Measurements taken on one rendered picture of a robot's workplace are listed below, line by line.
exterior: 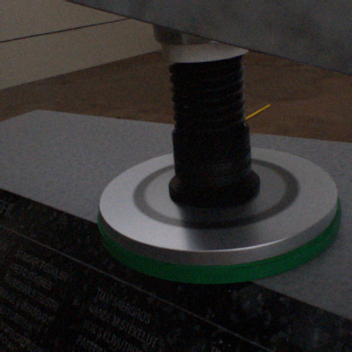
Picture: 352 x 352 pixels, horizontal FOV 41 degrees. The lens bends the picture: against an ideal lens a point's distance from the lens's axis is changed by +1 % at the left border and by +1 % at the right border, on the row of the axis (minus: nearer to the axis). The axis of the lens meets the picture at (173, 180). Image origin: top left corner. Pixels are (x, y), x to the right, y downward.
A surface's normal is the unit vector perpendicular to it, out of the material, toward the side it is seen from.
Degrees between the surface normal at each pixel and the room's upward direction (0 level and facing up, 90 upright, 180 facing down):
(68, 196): 0
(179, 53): 90
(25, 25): 90
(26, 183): 0
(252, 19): 90
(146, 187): 0
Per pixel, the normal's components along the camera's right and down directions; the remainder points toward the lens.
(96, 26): 0.72, 0.22
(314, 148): -0.10, -0.91
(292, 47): -0.30, 0.42
